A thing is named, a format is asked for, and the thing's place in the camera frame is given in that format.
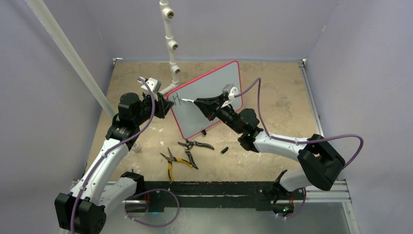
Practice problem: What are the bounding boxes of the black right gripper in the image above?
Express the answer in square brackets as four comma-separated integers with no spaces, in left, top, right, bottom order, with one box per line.
[195,93,244,135]

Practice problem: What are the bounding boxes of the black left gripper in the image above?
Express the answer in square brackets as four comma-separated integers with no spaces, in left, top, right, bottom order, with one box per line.
[134,92,173,126]

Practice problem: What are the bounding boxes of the black whiteboard marker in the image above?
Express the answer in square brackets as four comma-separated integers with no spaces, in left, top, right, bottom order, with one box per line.
[180,98,194,103]

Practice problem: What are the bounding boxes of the pink framed whiteboard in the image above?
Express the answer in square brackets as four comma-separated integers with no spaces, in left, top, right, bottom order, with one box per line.
[166,60,242,139]

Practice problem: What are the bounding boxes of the black marker cap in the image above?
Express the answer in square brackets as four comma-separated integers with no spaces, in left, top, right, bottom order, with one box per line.
[221,147,229,154]

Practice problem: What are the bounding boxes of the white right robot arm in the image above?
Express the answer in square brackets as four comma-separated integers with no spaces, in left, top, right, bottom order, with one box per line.
[193,94,346,198]

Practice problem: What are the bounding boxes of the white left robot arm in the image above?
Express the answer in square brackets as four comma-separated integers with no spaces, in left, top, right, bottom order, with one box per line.
[55,93,174,234]

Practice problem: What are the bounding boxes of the white pvc pipe stand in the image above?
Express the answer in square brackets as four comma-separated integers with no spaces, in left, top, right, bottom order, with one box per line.
[159,0,181,95]

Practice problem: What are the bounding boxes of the white diagonal pole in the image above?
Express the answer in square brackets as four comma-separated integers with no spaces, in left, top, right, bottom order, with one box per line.
[25,0,116,120]

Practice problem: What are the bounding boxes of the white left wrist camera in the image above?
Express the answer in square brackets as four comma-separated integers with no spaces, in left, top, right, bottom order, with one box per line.
[140,77,162,101]

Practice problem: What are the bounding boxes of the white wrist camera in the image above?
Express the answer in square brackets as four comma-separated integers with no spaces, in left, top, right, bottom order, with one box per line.
[221,84,239,108]
[140,77,162,101]

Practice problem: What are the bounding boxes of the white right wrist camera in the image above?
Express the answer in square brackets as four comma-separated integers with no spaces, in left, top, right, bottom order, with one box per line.
[221,84,239,108]

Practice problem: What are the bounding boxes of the black handled pliers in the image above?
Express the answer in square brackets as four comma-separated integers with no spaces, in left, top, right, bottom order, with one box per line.
[177,136,215,170]

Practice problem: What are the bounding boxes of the yellow handled pliers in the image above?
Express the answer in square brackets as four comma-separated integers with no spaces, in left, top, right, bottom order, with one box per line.
[160,147,193,182]

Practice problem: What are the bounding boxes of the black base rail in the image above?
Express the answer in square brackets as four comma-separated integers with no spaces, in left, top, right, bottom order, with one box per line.
[138,181,304,212]

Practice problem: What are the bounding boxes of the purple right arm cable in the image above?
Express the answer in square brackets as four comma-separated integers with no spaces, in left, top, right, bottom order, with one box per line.
[234,77,365,170]

